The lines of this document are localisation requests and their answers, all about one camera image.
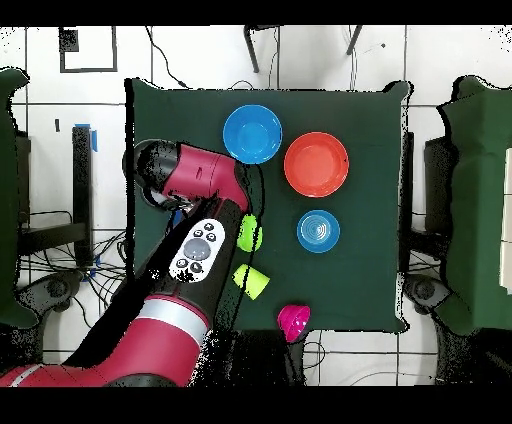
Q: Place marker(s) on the small ribbed green bowl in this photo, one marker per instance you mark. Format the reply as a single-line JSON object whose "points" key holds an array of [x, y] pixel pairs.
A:
{"points": [[250, 236]]}

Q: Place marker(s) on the green plastic cup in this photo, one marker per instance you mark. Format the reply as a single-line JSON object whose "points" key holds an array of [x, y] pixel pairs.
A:
{"points": [[254, 282]]}

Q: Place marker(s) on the pink plastic bowl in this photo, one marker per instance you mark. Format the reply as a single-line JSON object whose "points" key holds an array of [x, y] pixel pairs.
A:
{"points": [[294, 322]]}

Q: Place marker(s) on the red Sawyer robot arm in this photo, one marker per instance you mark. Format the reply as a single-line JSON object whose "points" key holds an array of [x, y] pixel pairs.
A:
{"points": [[160, 340]]}

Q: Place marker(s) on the ribbed light blue bowl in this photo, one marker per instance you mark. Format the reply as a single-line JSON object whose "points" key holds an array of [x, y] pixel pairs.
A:
{"points": [[318, 231]]}

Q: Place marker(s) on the orange plastic bowl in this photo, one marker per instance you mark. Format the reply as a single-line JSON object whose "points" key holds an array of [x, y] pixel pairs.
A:
{"points": [[316, 164]]}

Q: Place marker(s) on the large light blue bowl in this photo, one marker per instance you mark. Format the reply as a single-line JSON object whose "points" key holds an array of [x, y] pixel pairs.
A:
{"points": [[252, 134]]}

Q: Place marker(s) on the dark green table cloth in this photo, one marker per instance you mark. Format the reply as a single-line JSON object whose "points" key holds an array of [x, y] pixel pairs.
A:
{"points": [[360, 120]]}

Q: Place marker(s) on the black metal chair legs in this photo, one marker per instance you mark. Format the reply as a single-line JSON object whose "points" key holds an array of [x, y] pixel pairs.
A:
{"points": [[252, 52]]}

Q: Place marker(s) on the neighbouring green covered table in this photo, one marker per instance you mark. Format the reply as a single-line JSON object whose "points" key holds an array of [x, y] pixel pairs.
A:
{"points": [[480, 200], [8, 200]]}

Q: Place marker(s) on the black stand post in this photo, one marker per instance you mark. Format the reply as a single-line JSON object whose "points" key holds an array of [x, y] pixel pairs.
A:
{"points": [[82, 180]]}

